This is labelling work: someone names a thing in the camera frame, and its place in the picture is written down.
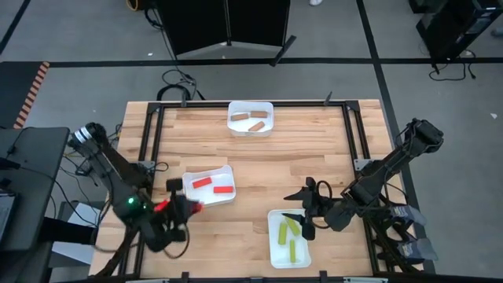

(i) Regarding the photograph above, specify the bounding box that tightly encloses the black floor cable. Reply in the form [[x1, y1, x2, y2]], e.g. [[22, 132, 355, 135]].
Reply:
[[143, 7, 206, 102], [427, 50, 478, 83]]

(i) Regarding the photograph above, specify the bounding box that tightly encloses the black cabinet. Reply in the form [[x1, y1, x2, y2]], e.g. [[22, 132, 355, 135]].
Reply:
[[407, 0, 503, 66]]

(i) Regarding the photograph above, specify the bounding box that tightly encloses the white bin for green blocks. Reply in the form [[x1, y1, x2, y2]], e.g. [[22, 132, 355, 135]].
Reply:
[[267, 208, 313, 270]]

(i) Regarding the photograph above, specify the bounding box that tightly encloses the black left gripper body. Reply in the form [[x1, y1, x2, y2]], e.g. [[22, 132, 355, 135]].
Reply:
[[163, 194, 200, 241]]

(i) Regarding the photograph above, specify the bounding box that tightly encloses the black mat with striped edge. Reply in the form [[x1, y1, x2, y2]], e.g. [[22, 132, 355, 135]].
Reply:
[[0, 61, 51, 130]]

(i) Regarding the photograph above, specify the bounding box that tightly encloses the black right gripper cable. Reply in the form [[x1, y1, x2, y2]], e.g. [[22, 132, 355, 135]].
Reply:
[[314, 180, 334, 230]]

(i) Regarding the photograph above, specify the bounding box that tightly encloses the small white bin with label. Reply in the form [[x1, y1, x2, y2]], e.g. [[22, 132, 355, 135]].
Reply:
[[226, 101, 275, 138]]

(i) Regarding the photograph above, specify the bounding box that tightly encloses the white bin for red blocks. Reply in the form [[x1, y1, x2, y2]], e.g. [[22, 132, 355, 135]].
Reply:
[[182, 164, 237, 208]]

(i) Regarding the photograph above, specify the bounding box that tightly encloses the dark grey desk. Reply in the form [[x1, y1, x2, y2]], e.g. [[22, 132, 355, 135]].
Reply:
[[0, 126, 71, 283]]

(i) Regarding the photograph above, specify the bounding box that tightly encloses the black aluminium table frame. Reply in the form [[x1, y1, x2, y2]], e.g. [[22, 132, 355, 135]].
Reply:
[[116, 92, 428, 283]]

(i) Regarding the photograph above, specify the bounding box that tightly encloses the black folding screen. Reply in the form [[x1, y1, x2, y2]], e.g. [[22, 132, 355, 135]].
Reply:
[[156, 0, 298, 67]]

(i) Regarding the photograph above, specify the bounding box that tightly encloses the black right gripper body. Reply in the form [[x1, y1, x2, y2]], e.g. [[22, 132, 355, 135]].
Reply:
[[301, 176, 336, 241]]

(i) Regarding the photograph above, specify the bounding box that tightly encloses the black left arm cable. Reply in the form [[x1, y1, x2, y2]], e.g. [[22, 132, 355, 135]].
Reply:
[[159, 222, 191, 259]]

